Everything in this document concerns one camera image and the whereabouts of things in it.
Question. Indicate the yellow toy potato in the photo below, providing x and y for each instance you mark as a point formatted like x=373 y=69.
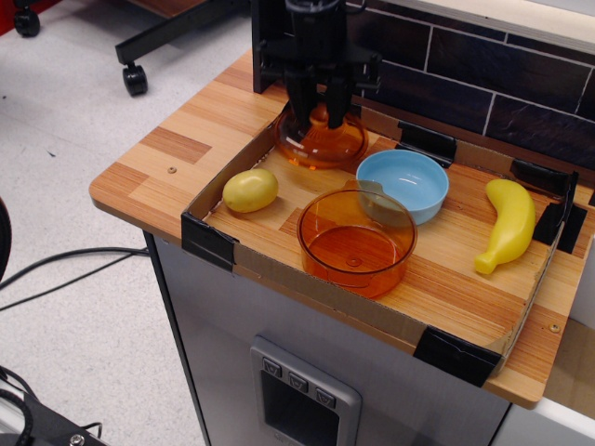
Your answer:
x=250 y=190

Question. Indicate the grey cabinet control panel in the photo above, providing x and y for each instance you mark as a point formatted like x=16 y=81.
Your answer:
x=299 y=404

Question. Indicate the black metal base plate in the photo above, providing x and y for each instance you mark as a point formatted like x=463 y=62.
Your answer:
x=51 y=428

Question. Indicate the black chair leg with caster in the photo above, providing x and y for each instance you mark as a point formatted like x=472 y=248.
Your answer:
x=177 y=22

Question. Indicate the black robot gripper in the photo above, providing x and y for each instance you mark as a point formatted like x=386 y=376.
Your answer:
x=311 y=38

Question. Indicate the black caster wheel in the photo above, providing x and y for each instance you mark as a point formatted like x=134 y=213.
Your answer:
x=27 y=23

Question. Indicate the light blue plastic bowl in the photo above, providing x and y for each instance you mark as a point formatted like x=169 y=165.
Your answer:
x=413 y=179

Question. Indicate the orange transparent plastic pot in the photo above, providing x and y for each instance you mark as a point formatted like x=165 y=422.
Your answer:
x=358 y=238

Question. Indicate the orange transparent pot lid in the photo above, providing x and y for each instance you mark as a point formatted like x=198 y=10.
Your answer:
x=316 y=145

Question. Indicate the dark brick-pattern backsplash panel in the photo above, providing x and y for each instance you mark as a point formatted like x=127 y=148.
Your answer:
x=500 y=85

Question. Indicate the yellow toy banana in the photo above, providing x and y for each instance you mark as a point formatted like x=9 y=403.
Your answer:
x=514 y=228

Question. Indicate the cardboard fence with black tape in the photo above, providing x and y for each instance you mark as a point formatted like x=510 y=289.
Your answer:
x=504 y=328

